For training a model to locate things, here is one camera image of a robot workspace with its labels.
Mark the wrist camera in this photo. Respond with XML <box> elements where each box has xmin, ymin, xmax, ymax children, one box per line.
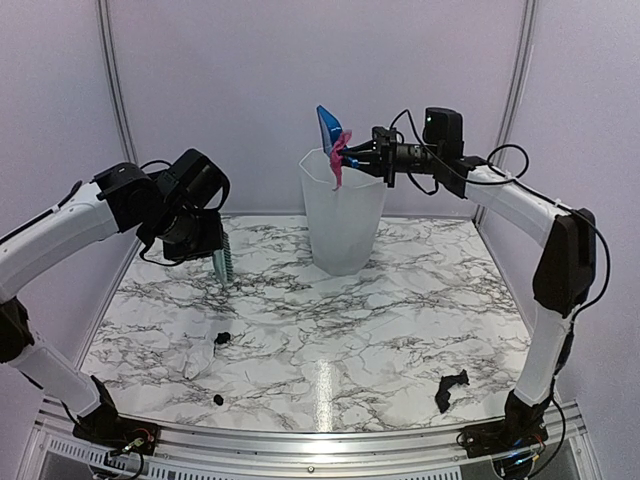
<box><xmin>422</xmin><ymin>107</ymin><xmax>464</xmax><ymax>161</ymax></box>
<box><xmin>169</xmin><ymin>148</ymin><xmax>231</xmax><ymax>210</ymax></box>

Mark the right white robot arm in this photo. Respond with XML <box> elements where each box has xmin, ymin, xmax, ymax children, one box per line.
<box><xmin>337</xmin><ymin>107</ymin><xmax>596</xmax><ymax>448</ymax></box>

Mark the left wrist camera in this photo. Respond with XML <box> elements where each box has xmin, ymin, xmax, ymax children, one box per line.
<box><xmin>169</xmin><ymin>148</ymin><xmax>231</xmax><ymax>210</ymax></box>

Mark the right aluminium corner post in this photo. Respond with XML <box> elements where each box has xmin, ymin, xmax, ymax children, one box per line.
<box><xmin>472</xmin><ymin>0</ymin><xmax>537</xmax><ymax>225</ymax></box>

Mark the aluminium front frame rail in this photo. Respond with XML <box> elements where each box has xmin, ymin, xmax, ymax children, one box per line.
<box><xmin>17</xmin><ymin>399</ymin><xmax>602</xmax><ymax>479</ymax></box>

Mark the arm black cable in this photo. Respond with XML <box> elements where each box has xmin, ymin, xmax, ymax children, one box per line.
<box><xmin>387</xmin><ymin>108</ymin><xmax>612</xmax><ymax>321</ymax></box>
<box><xmin>0</xmin><ymin>159</ymin><xmax>226</xmax><ymax>266</ymax></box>

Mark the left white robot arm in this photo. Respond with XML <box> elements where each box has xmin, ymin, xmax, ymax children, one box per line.
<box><xmin>1</xmin><ymin>149</ymin><xmax>232</xmax><ymax>445</ymax></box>

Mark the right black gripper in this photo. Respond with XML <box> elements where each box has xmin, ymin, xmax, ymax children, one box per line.
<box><xmin>344</xmin><ymin>127</ymin><xmax>442</xmax><ymax>188</ymax></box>

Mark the aluminium corner post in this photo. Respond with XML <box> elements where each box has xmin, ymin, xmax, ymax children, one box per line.
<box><xmin>95</xmin><ymin>0</ymin><xmax>144</xmax><ymax>172</ymax></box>
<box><xmin>472</xmin><ymin>0</ymin><xmax>537</xmax><ymax>225</ymax></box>

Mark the blue plastic dustpan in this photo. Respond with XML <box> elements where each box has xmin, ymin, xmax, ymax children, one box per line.
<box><xmin>316</xmin><ymin>105</ymin><xmax>359</xmax><ymax>175</ymax></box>

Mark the small black paper scrap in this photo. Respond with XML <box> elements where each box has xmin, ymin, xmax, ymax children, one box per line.
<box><xmin>214</xmin><ymin>332</ymin><xmax>231</xmax><ymax>346</ymax></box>

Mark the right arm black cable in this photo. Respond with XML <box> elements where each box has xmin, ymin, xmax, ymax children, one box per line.
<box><xmin>387</xmin><ymin>108</ymin><xmax>612</xmax><ymax>321</ymax></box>

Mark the green hand brush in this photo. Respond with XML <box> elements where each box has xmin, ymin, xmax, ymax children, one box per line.
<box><xmin>212</xmin><ymin>232</ymin><xmax>234</xmax><ymax>287</ymax></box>

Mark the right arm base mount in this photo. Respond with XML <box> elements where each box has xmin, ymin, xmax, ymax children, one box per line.
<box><xmin>456</xmin><ymin>390</ymin><xmax>552</xmax><ymax>458</ymax></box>

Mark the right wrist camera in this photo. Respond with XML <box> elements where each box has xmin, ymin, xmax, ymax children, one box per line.
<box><xmin>422</xmin><ymin>107</ymin><xmax>464</xmax><ymax>161</ymax></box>

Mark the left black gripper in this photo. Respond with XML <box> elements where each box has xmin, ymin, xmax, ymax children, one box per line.
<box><xmin>145</xmin><ymin>200</ymin><xmax>224</xmax><ymax>262</ymax></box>

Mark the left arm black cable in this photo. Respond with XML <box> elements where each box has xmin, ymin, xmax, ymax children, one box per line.
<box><xmin>0</xmin><ymin>159</ymin><xmax>226</xmax><ymax>266</ymax></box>

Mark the white crumpled paper scrap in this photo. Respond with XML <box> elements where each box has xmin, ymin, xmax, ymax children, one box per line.
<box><xmin>179</xmin><ymin>340</ymin><xmax>215</xmax><ymax>380</ymax></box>

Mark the translucent white plastic bin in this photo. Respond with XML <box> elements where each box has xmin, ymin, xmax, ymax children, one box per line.
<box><xmin>299</xmin><ymin>149</ymin><xmax>387</xmax><ymax>276</ymax></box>

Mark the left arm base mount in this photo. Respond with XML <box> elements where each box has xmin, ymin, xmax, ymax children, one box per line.
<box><xmin>72</xmin><ymin>375</ymin><xmax>160</xmax><ymax>455</ymax></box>

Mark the left aluminium corner post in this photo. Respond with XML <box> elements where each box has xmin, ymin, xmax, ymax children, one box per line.
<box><xmin>95</xmin><ymin>0</ymin><xmax>144</xmax><ymax>172</ymax></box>

